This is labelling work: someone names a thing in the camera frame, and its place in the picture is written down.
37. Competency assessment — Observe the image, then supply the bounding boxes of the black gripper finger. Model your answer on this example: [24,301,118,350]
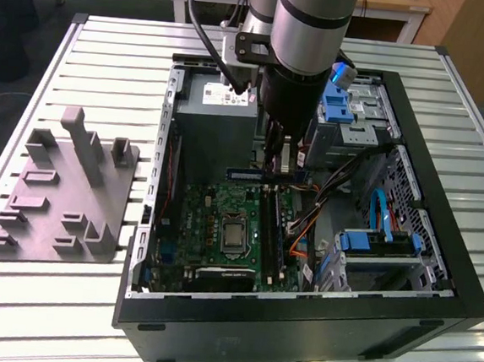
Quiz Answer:
[261,122,285,181]
[279,132,303,177]

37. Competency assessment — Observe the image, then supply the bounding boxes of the black RAM slot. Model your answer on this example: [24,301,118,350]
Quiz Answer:
[254,182,275,284]
[264,184,284,283]

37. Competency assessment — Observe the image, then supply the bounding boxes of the grey power supply unit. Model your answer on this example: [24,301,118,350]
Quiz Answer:
[169,71,264,184]

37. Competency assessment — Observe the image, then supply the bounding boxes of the silver drive cage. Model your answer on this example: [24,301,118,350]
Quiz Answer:
[306,73,406,175]

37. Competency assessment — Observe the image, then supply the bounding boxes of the silver CPU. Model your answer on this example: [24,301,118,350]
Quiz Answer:
[220,221,246,250]

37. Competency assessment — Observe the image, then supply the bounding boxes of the green motherboard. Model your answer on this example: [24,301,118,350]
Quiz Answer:
[147,173,310,304]

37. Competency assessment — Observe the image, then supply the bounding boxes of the hard disk in blue carrier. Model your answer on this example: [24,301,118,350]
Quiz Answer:
[335,225,424,262]

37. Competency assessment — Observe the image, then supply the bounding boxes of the CPU socket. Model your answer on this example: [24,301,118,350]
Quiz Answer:
[215,210,252,262]

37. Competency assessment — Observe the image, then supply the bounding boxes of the black graphics card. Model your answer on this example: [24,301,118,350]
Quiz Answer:
[192,261,258,296]

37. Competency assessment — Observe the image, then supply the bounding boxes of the silver disk bay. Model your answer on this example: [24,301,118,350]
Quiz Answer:
[328,226,438,301]

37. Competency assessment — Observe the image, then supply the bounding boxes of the black PC case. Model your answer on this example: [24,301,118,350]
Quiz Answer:
[107,47,484,362]

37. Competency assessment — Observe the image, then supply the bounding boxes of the grey parts rack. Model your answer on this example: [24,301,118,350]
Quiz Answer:
[0,99,147,275]

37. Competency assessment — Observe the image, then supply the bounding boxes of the black office chair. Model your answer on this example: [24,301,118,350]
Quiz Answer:
[0,0,42,86]

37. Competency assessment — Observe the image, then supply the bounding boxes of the blue plastic drive bracket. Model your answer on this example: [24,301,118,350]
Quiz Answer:
[316,84,358,125]

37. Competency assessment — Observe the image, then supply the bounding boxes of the black wire bundle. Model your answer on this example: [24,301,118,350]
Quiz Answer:
[312,139,399,212]

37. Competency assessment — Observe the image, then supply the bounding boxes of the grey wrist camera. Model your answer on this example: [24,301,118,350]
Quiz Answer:
[328,60,360,91]
[217,29,281,92]

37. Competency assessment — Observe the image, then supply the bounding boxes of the orange wire bundle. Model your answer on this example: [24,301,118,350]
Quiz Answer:
[288,202,324,261]

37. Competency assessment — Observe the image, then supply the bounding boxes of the blue flat wire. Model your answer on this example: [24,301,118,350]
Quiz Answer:
[366,186,400,245]

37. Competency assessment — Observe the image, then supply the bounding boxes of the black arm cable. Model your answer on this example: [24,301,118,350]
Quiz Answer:
[180,0,254,96]

